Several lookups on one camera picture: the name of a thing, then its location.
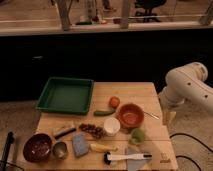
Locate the white paper cup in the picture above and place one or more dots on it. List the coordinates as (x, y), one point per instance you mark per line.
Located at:
(111, 126)

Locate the small metal cup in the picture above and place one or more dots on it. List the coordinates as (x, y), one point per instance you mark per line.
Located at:
(60, 150)

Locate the dark brown bowl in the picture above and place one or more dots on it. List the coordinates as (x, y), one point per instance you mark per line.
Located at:
(37, 148)

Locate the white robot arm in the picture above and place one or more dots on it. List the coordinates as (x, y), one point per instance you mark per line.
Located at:
(185, 82)

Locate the yellow banana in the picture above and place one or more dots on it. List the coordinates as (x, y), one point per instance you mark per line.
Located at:
(102, 148)

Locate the blue sponge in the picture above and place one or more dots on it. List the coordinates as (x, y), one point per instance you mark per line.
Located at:
(80, 145)

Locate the metal spoon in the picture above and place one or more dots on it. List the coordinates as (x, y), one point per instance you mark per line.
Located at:
(151, 115)

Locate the green plastic tray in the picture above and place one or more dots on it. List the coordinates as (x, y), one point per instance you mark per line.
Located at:
(66, 95)

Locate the orange bowl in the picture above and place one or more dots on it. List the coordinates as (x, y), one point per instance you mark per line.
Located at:
(130, 116)

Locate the grey cloth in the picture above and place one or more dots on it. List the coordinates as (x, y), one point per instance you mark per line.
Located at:
(136, 165)

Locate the white dish brush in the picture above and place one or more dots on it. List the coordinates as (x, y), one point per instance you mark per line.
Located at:
(108, 157)

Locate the black office chair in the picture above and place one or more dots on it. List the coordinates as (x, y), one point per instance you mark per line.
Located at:
(148, 6)

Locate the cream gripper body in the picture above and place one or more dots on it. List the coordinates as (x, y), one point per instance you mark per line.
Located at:
(168, 116)

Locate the green cucumber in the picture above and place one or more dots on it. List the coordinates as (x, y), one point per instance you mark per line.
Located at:
(100, 113)

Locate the black stand pole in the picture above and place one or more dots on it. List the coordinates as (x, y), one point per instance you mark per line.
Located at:
(6, 150)

